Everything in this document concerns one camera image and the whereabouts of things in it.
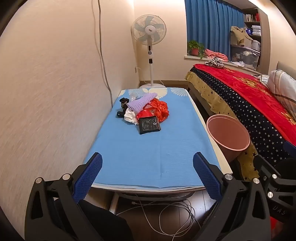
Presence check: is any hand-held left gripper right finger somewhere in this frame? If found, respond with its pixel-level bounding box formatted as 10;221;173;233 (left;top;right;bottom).
193;152;271;241

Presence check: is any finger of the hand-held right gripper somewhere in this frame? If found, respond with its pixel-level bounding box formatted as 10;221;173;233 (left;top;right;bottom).
254;154;279;186
282;141;296;154

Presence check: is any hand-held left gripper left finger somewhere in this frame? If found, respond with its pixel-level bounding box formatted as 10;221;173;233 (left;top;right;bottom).
24;152;103;241

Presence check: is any pink trash bin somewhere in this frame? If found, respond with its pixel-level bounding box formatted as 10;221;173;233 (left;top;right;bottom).
206;114;251;163

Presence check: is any white paper bag green print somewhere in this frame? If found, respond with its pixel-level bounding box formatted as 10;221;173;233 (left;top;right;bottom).
124;109;139;126

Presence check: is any black plastic packet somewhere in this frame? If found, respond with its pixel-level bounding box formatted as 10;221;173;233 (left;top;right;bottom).
138;116;161;135

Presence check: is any orange-red plastic bag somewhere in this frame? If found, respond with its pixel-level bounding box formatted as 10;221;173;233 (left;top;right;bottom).
148;99;170;123

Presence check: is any red woven plastic bag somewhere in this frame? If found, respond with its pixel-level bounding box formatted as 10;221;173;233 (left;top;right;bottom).
136;106;158;121

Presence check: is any purple foam sheet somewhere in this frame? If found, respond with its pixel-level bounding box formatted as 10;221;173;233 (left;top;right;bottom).
127;92;158;111

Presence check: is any checkered pillow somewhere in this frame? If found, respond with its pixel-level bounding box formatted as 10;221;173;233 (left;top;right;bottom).
267;69;296;109

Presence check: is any blue table mat white print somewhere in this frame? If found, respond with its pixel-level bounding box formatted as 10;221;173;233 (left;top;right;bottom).
84;88;223;189

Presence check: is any bed with red blanket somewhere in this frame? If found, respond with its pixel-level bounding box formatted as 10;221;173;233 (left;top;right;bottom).
186;64;296;183

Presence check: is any grey headboard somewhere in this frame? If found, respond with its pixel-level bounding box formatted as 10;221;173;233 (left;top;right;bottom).
277;61;296;77

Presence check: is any clear plastic storage box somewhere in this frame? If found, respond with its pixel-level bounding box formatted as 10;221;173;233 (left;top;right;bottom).
230;45;260;70

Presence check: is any black white striped cloth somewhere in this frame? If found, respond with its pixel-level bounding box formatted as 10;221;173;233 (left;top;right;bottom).
204;57;225;69

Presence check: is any pink folded cloth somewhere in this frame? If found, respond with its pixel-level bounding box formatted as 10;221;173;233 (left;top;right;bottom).
203;49;228;61

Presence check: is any white window sill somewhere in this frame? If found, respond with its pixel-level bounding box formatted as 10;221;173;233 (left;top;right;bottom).
184;55;262;75

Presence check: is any khaki coat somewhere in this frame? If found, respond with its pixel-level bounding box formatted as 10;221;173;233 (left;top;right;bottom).
230;26;251;47

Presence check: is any potted green plant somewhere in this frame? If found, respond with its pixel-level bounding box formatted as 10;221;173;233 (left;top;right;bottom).
187;40;206;56

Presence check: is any blue curtain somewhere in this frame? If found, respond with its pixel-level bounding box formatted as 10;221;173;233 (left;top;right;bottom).
184;0;245;61

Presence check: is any white standing fan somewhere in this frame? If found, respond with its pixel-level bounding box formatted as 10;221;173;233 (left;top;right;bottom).
131;14;167;89

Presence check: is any white floor cable coil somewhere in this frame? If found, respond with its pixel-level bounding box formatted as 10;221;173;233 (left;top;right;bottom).
118;199;201;235

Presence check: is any wall bookshelf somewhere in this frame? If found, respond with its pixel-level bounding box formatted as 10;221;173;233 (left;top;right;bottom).
244;8;263;51

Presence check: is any grey wall cable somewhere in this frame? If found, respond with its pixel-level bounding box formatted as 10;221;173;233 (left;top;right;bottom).
91;0;114;109

